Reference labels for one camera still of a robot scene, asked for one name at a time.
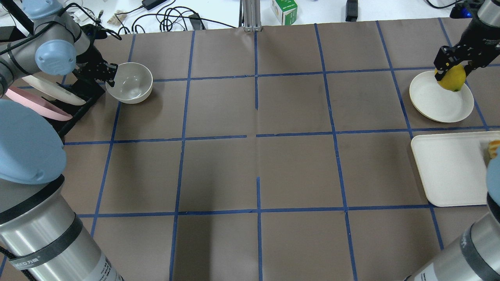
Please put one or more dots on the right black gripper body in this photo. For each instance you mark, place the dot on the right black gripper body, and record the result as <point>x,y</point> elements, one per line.
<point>474,36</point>

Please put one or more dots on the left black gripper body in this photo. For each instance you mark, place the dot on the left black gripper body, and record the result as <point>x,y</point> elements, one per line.
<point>91,58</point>

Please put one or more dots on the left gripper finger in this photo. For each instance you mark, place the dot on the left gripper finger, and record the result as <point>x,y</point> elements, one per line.
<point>107,73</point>

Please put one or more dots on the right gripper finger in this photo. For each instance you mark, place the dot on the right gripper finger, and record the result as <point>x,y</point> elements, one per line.
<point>471,66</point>
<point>447,57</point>

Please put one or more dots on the yellow lemon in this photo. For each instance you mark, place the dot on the yellow lemon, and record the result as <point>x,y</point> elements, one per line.
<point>454,79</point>

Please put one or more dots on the cream white bowl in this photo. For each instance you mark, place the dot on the cream white bowl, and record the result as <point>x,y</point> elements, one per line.
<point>133,83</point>

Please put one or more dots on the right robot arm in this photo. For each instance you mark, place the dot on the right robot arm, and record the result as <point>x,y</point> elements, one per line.
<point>473,255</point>

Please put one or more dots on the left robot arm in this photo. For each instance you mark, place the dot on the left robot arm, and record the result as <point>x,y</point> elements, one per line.
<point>41,235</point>

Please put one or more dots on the black dish rack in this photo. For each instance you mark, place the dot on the black dish rack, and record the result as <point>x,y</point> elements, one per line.
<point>87,89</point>

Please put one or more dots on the cream round plate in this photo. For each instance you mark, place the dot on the cream round plate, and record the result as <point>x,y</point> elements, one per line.
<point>437,103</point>

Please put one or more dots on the white plate in rack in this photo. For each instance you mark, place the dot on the white plate in rack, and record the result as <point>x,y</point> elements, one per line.
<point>53,89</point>

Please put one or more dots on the pink plate in rack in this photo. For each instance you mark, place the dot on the pink plate in rack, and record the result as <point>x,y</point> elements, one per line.
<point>37,104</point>

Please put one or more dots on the black power adapter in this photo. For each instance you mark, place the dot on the black power adapter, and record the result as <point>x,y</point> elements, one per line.
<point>151,4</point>

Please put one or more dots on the grilled bread piece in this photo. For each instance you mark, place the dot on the grilled bread piece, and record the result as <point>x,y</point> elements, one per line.
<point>492,148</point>

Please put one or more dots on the white rectangular tray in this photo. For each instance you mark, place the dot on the white rectangular tray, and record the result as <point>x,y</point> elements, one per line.
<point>452,167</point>

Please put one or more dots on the black device on desk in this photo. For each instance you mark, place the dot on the black device on desk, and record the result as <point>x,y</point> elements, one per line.
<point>351,10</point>

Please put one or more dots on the green white small box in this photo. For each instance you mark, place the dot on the green white small box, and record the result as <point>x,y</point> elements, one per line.
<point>286,11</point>

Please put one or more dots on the aluminium frame post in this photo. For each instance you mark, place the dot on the aluminium frame post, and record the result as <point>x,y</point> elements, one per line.
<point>250,15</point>

